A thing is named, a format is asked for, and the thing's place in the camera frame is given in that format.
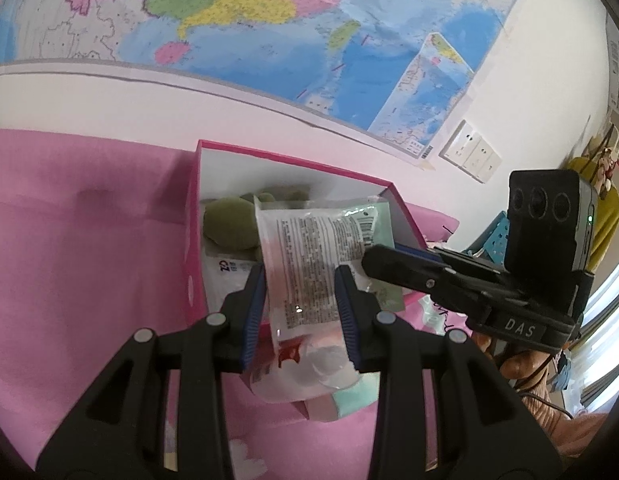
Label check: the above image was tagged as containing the white printed plastic pouch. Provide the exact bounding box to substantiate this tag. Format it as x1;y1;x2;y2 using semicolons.
256;196;405;351

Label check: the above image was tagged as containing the green frog plush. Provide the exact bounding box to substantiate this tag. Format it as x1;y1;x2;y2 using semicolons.
201;186;310;252

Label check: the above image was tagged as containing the right hand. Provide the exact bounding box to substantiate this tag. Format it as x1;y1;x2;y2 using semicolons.
496;350;553;389

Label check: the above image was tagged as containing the blue perforated basket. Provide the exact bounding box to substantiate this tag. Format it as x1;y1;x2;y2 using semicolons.
463;211;510;266

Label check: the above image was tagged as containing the yellow hanging garment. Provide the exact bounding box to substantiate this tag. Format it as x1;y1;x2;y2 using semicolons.
565;157;619;274

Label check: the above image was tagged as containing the pastel tissue pack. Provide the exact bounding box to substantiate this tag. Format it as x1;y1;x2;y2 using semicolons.
304;373;380;422

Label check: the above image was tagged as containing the white spray bottle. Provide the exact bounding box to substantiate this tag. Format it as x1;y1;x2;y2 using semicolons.
249;330;360;403

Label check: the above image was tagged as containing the pink cardboard box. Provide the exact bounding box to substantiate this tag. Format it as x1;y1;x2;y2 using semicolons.
182;138;431;424

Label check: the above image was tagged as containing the pink floral bedsheet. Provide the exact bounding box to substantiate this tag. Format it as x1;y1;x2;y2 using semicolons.
0;129;458;469

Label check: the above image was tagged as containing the white wall socket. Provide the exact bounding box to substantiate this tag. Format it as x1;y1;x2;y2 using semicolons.
461;140;503;183
439;119;482;167

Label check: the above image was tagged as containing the colourful wall map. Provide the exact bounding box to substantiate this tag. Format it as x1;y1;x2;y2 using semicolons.
0;0;515;160

